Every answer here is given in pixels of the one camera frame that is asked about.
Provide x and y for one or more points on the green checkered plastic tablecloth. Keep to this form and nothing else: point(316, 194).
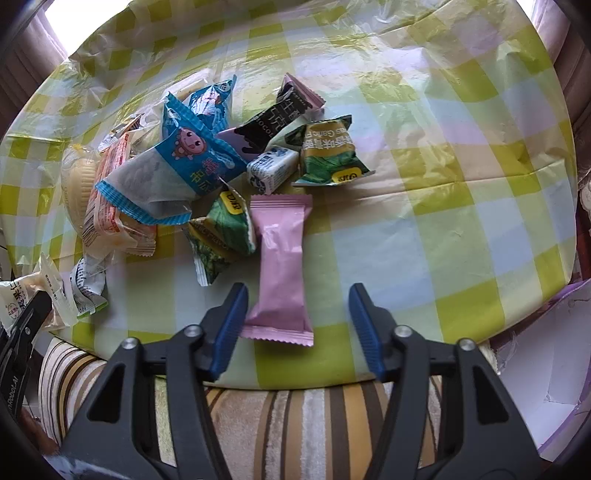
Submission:
point(466, 223)

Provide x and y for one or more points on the blue pink cartoon snack packet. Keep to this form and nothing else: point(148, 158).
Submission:
point(157, 186)

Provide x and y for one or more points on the small white milk candy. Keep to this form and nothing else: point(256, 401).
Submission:
point(271, 169)

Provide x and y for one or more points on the black pink chocolate packet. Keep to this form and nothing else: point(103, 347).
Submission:
point(293, 100)

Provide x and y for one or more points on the round cream cake packet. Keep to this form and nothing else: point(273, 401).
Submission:
point(78, 171)

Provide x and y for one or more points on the orange striped cake packet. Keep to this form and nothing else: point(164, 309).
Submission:
point(106, 229)

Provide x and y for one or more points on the white bread snack packet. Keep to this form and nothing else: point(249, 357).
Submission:
point(16, 295)

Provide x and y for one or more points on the green pea packet lower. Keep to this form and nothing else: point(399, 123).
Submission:
point(224, 236)

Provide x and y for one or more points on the purple white cardboard box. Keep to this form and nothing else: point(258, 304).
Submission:
point(544, 363)

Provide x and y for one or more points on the pink snack bar wrapper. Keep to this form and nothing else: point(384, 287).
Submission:
point(280, 314)

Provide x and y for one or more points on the green garlic pea packet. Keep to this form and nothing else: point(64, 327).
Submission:
point(327, 153)

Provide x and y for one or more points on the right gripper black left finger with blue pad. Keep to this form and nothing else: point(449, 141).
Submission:
point(114, 433)

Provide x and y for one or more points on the blue candy packet rear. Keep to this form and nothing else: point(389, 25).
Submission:
point(212, 104)

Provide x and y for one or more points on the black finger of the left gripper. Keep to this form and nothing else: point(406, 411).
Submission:
point(18, 348)

